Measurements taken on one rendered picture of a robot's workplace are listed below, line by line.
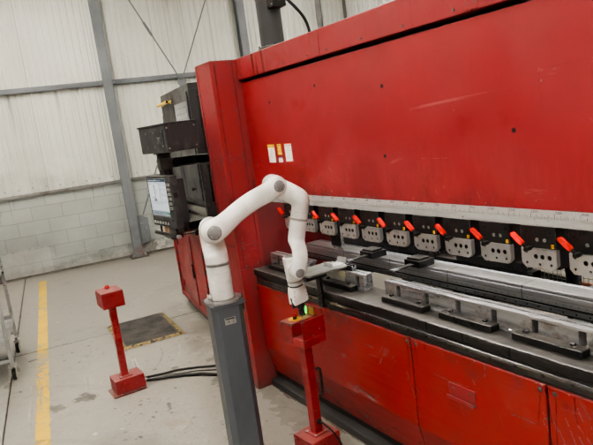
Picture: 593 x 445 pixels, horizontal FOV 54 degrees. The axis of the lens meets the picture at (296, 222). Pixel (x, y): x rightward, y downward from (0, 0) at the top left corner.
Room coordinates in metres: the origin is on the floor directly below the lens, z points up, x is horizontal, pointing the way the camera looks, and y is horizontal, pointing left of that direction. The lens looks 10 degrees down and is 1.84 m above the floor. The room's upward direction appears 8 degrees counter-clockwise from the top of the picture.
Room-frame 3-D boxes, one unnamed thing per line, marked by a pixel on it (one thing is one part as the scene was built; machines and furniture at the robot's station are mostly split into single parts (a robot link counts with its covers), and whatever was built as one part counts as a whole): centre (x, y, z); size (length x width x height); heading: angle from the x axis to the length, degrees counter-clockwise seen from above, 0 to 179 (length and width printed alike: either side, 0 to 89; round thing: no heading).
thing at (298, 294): (2.99, 0.04, 0.95); 0.10 x 0.07 x 0.11; 127
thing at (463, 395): (2.37, -0.61, 0.59); 0.15 x 0.02 x 0.07; 31
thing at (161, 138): (4.17, 0.82, 1.53); 0.51 x 0.25 x 0.85; 33
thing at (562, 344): (2.09, -0.89, 0.89); 0.30 x 0.05 x 0.03; 31
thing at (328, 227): (3.35, -0.21, 1.26); 0.15 x 0.09 x 0.17; 31
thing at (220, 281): (2.89, 0.42, 1.09); 0.19 x 0.19 x 0.18
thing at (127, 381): (4.25, 1.46, 0.41); 0.25 x 0.20 x 0.83; 121
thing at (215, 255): (2.92, 0.43, 1.30); 0.19 x 0.12 x 0.24; 14
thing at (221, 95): (4.26, 0.13, 1.15); 0.85 x 0.25 x 2.30; 121
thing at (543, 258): (2.15, -0.92, 1.26); 0.15 x 0.09 x 0.17; 31
